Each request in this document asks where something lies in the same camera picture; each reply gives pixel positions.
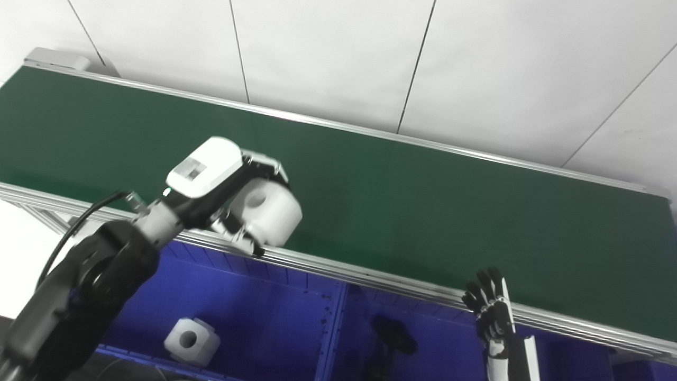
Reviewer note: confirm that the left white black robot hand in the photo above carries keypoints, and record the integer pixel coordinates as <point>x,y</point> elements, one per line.
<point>206,172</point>

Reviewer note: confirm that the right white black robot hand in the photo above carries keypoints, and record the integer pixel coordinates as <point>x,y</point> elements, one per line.
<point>494,317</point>

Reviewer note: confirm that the white cylindrical plastic part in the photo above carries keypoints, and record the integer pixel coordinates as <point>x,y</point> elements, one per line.
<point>275,214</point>

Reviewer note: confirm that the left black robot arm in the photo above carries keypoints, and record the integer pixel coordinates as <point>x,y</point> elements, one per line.
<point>79,296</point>

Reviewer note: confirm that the blue plastic bin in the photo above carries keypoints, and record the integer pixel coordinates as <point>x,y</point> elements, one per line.
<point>444,344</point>
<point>645,373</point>
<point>264,312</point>

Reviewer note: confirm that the green conveyor belt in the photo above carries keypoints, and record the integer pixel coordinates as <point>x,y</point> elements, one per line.
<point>423,211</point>
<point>396,288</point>

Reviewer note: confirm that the white paper roll in bin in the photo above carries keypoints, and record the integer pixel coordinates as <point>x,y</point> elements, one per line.
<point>193,344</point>

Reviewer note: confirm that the grey conveyor motor housing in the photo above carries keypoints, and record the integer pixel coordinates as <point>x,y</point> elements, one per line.
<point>58,57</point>

